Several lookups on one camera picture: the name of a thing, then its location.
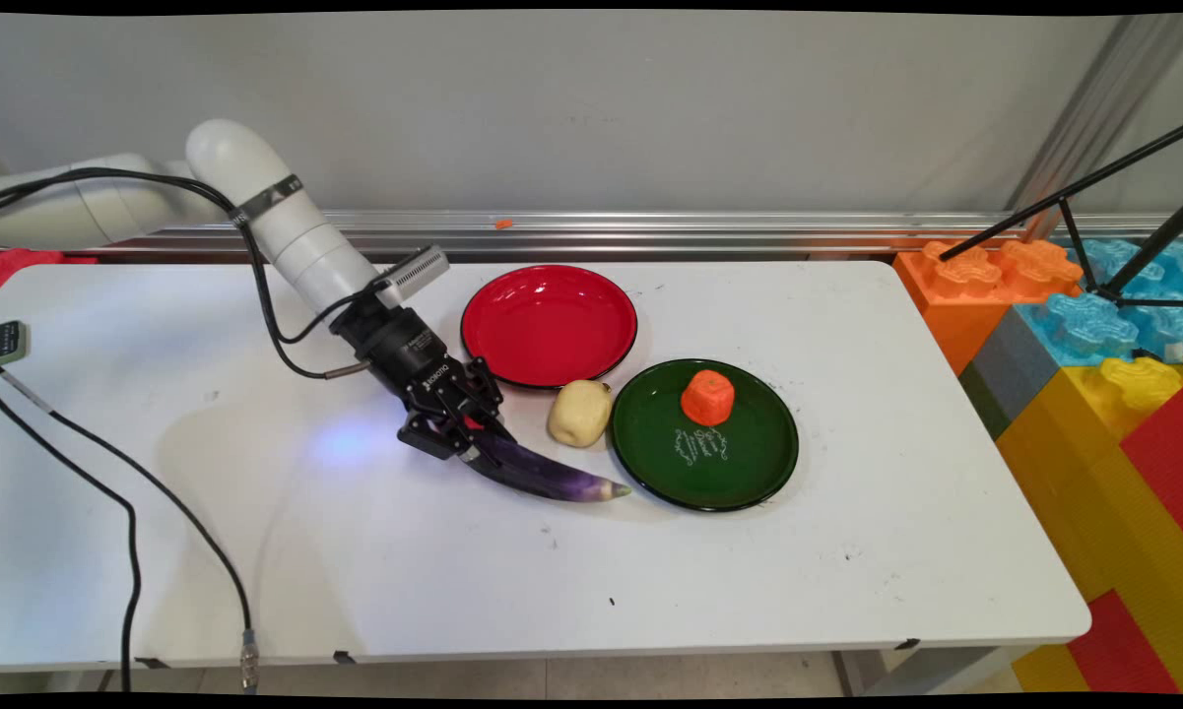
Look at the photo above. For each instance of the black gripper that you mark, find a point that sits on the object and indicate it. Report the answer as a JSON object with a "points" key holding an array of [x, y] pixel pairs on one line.
{"points": [[404, 354]]}

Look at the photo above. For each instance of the purple toy eggplant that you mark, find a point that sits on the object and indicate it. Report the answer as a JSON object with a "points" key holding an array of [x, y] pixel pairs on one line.
{"points": [[552, 478]]}

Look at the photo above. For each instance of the pale yellow toy fruit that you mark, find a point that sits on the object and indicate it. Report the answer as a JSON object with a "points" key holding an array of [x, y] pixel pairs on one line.
{"points": [[579, 414]]}

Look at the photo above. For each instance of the red round plate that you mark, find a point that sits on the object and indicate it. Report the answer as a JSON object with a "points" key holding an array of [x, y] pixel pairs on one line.
{"points": [[549, 326]]}

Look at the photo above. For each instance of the orange toy fruit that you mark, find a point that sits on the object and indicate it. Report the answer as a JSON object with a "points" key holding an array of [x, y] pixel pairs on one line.
{"points": [[707, 398]]}

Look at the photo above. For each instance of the dark green round plate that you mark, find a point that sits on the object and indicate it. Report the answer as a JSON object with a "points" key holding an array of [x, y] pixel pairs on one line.
{"points": [[739, 463]]}

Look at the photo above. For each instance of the small grey electronic device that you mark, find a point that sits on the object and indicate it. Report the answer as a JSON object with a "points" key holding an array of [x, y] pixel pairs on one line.
{"points": [[9, 343]]}

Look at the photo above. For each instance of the red cloth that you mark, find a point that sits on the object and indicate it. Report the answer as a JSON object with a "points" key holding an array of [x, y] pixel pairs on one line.
{"points": [[25, 264]]}

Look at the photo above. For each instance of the orange giant building block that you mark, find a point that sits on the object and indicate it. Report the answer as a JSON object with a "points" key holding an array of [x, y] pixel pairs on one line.
{"points": [[955, 295]]}

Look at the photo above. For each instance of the dark green giant building block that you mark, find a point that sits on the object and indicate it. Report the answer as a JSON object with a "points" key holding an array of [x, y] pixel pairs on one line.
{"points": [[983, 402]]}

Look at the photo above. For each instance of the grey giant building block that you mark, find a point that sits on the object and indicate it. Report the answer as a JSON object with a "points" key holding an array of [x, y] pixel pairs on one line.
{"points": [[1015, 369]]}

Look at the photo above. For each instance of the light blue giant building block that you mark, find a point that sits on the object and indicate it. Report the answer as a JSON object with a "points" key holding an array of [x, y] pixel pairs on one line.
{"points": [[1088, 325]]}

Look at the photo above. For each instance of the yellow giant building block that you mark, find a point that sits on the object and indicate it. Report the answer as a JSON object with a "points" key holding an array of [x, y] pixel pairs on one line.
{"points": [[1093, 492]]}

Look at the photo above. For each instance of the black tripod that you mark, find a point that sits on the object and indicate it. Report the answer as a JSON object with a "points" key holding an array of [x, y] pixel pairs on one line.
{"points": [[1074, 187]]}

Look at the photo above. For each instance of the red giant building block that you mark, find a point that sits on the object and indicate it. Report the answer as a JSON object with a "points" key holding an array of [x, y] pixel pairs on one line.
{"points": [[1123, 645], [1167, 458]]}

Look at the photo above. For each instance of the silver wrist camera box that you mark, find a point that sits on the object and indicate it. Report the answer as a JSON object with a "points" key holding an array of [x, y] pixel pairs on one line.
{"points": [[416, 274]]}

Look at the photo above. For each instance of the aluminium wall rail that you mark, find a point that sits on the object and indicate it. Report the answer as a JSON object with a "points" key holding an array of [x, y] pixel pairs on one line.
{"points": [[749, 234]]}

